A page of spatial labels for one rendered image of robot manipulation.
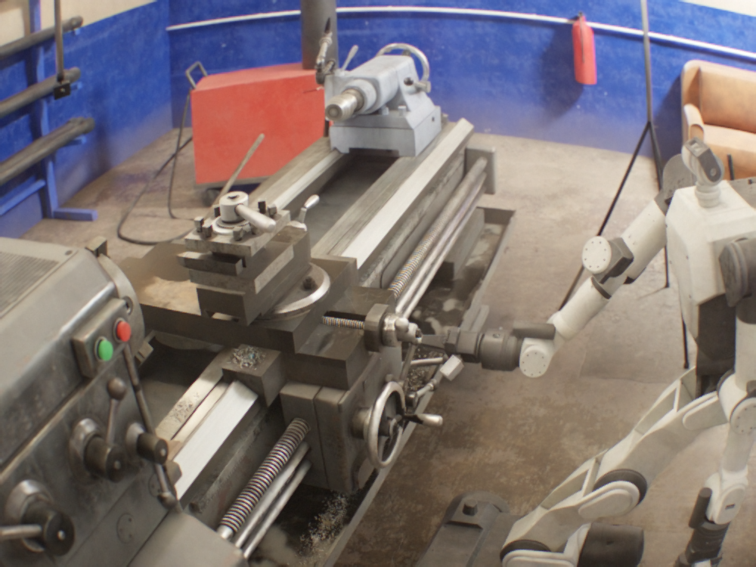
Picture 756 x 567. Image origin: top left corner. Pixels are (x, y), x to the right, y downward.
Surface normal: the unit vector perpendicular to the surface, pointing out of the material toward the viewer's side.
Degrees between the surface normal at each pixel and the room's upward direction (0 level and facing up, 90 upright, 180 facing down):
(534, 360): 78
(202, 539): 32
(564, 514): 104
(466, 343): 42
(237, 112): 90
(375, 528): 0
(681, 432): 90
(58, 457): 90
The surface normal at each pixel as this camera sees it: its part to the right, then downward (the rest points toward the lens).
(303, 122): 0.02, 0.44
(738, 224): -0.22, -0.42
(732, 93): -0.34, 0.42
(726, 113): -0.36, 0.64
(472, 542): -0.05, -0.90
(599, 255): -0.68, -0.20
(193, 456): 0.51, -0.67
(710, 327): -0.70, 0.53
